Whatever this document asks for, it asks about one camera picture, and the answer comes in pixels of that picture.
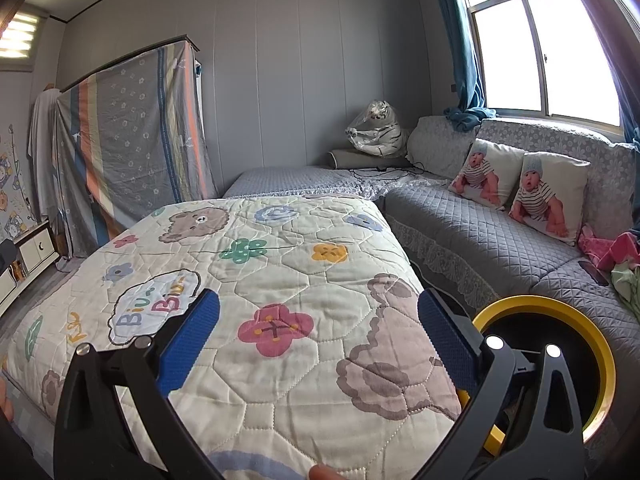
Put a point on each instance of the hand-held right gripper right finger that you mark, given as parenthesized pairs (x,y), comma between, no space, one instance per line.
(447,340)

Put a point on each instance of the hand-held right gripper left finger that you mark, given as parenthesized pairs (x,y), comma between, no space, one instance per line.
(187,340)

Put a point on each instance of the yellow-rimmed trash bin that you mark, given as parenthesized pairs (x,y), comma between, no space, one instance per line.
(540,302)

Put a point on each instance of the person's right hand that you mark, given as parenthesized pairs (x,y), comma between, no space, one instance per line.
(326,474)

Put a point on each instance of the grey quilted sofa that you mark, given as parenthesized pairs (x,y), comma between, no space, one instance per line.
(475,240)

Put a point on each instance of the cartoon printed bed quilt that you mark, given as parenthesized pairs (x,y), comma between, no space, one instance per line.
(300,270)

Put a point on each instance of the black smartphone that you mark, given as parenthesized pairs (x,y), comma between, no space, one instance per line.
(594,272)

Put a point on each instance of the baby print pillow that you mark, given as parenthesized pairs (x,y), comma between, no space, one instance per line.
(545,200)
(482,175)

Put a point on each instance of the white low cabinet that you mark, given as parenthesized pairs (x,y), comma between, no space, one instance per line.
(35,250)

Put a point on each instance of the pink cloth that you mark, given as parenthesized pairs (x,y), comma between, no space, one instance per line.
(615,252)

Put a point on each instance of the light green cloth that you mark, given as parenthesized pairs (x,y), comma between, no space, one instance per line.
(629,285)

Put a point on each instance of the striped sheet covered wardrobe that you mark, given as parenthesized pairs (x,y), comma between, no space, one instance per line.
(130,150)

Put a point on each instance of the grey bolster pillow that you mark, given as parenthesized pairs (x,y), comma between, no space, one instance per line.
(350,159)

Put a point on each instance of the plush tiger in plastic bag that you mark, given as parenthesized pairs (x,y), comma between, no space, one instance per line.
(377,132)

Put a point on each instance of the hanging white cloth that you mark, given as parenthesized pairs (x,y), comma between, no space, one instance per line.
(42,160)

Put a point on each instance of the blue curtain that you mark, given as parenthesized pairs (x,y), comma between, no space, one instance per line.
(460,50)
(632,135)

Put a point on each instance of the large window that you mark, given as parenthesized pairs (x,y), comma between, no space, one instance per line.
(540,45)

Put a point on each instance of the small window blind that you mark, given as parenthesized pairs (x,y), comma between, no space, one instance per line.
(20,35)

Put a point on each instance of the cartoon printed wall cloth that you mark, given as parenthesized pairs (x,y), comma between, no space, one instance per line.
(12,185)

